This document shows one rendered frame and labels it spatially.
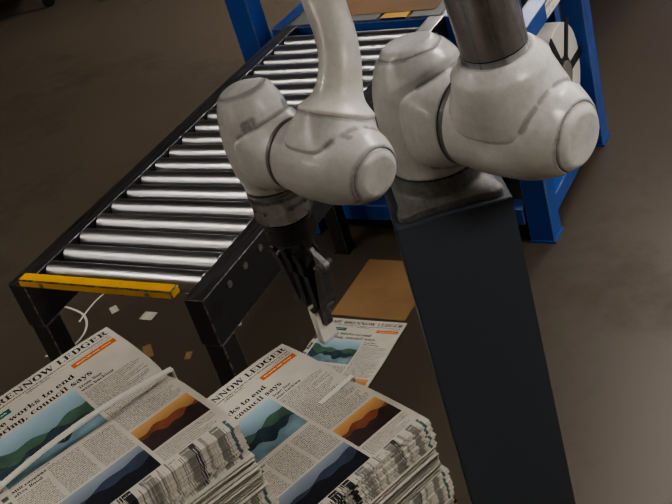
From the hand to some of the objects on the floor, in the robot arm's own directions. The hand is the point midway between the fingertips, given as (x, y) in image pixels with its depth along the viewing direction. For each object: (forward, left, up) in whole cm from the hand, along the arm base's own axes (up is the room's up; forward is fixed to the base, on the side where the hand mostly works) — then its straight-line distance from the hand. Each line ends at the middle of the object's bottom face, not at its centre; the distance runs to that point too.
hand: (323, 321), depth 165 cm
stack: (+45, +33, -96) cm, 111 cm away
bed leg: (+68, -72, -96) cm, 138 cm away
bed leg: (+26, -45, -96) cm, 109 cm away
